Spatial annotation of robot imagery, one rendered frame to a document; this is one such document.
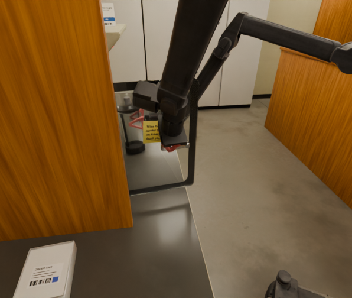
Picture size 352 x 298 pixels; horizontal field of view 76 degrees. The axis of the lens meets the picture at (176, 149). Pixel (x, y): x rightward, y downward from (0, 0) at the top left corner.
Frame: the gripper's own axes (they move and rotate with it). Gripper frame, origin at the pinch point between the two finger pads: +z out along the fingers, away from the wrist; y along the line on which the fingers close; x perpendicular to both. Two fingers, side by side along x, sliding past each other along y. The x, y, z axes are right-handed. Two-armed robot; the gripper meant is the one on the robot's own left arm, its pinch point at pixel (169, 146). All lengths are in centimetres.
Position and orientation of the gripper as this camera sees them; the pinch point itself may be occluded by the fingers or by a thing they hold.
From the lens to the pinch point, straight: 68.7
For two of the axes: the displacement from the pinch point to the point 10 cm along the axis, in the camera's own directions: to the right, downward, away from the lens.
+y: 2.1, 8.2, -5.3
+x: 9.7, -1.2, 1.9
